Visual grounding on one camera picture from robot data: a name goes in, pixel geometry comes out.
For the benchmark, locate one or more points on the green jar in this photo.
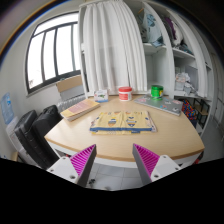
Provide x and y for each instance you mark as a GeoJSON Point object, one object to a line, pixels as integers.
{"type": "Point", "coordinates": [157, 91]}

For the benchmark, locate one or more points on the yellow and pink book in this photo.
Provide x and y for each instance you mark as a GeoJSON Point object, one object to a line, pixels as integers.
{"type": "Point", "coordinates": [80, 109]}

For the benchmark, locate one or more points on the black chair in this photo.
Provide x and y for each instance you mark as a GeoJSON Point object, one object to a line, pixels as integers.
{"type": "Point", "coordinates": [24, 133]}
{"type": "Point", "coordinates": [43, 133]}

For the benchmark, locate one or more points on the black-framed window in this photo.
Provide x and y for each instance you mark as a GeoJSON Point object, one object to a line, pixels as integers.
{"type": "Point", "coordinates": [53, 50]}

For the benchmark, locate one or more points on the yellow patterned towel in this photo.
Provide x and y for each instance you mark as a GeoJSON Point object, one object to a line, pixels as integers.
{"type": "Point", "coordinates": [122, 122]}

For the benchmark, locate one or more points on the small black rack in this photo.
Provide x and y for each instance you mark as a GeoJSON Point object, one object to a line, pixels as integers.
{"type": "Point", "coordinates": [202, 113]}

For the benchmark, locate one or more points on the small white printed card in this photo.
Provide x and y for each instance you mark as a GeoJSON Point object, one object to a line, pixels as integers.
{"type": "Point", "coordinates": [101, 95]}

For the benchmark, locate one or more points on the white radiator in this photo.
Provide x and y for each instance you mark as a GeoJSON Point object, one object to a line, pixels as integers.
{"type": "Point", "coordinates": [70, 102]}

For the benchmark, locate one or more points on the grey laptop with stickers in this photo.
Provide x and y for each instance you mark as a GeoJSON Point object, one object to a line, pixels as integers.
{"type": "Point", "coordinates": [160, 104]}

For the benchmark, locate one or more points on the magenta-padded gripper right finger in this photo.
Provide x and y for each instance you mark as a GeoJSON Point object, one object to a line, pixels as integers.
{"type": "Point", "coordinates": [163, 166]}

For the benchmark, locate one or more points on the white shelf unit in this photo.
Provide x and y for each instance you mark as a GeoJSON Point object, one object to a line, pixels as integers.
{"type": "Point", "coordinates": [160, 63]}

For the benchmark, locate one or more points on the water dispenser with blue bottle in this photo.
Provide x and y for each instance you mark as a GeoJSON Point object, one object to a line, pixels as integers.
{"type": "Point", "coordinates": [7, 113]}

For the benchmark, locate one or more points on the white curtain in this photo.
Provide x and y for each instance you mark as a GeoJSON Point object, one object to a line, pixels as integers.
{"type": "Point", "coordinates": [113, 50]}

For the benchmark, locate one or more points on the colourful patterned bag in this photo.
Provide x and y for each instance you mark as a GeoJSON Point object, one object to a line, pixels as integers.
{"type": "Point", "coordinates": [189, 110]}

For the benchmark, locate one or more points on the white jar with red lid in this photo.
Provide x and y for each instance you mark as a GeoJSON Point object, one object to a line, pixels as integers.
{"type": "Point", "coordinates": [125, 94]}

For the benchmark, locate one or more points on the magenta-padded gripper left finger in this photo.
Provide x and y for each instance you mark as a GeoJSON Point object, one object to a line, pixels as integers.
{"type": "Point", "coordinates": [65, 166]}

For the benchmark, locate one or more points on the cardboard box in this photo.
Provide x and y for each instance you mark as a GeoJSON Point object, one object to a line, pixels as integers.
{"type": "Point", "coordinates": [69, 84]}

